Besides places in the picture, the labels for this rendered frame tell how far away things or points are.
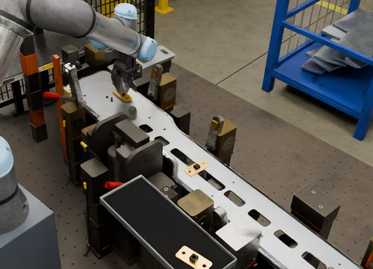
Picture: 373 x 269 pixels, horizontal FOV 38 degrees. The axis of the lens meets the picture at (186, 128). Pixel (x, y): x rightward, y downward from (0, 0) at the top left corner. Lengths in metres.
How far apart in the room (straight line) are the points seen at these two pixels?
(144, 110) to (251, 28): 2.83
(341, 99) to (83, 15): 2.55
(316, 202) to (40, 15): 0.95
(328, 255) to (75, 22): 0.93
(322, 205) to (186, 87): 1.18
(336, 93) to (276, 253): 2.31
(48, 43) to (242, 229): 1.26
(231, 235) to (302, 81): 2.43
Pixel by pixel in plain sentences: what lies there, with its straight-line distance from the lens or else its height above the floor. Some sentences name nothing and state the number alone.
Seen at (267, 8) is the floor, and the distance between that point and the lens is 5.10.
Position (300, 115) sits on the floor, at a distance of 3.78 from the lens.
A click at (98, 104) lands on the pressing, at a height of 1.00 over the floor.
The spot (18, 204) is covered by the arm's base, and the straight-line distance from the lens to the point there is 1.47.
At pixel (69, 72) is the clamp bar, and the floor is 1.20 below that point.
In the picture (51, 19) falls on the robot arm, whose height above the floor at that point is 1.56.
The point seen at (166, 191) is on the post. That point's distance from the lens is 1.54.
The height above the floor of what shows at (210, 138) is 1.02.
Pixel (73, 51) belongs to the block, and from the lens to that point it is 2.19.
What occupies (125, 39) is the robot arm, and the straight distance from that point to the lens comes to 1.60.
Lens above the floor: 2.20
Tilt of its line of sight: 39 degrees down
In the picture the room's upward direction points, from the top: 4 degrees clockwise
